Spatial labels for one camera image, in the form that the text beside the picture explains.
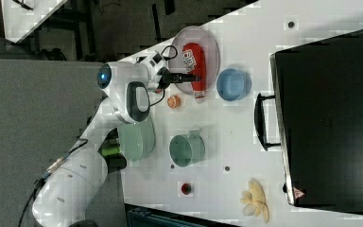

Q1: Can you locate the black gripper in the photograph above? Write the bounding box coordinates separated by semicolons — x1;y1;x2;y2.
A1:
158;67;200;89

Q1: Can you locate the red ketchup bottle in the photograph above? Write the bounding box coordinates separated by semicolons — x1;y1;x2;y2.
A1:
182;43;207;104

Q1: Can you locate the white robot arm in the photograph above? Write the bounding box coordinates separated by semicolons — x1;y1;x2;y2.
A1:
32;52;202;227

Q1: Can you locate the grey oval plate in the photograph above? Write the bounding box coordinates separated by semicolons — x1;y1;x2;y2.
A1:
168;26;219;96

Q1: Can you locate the blue bowl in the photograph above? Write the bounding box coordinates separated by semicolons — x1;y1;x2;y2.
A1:
216;68;252;101

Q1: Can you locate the green perforated colander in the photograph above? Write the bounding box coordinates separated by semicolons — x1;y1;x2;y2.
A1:
117;116;156;162

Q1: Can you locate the black cylindrical pot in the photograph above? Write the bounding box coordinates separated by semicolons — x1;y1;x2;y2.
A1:
107;155;127;173

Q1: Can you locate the small red berry toy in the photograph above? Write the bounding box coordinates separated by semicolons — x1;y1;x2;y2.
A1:
181;183;192;195

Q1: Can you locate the peeled banana toy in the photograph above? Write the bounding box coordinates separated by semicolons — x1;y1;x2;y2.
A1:
240;181;269;223

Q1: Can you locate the black toaster oven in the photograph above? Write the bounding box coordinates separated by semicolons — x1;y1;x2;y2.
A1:
269;29;363;215

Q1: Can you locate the green cup with handle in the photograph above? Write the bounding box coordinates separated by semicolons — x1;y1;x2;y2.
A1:
169;130;206;167

